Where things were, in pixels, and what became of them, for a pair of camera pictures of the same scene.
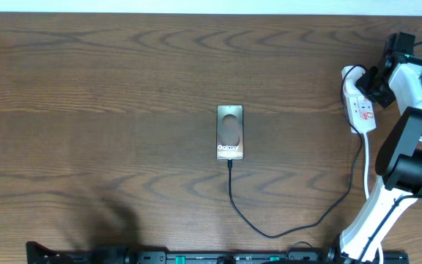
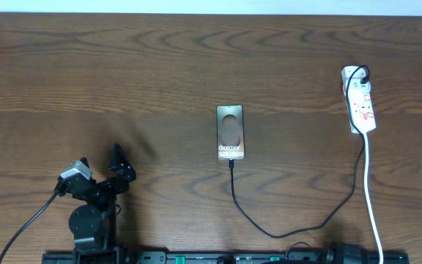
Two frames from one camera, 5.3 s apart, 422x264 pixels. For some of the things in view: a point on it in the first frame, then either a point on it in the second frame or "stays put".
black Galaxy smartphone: (229, 132) stays put
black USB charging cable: (347, 188) -> (365, 79)
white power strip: (360, 106) stays put
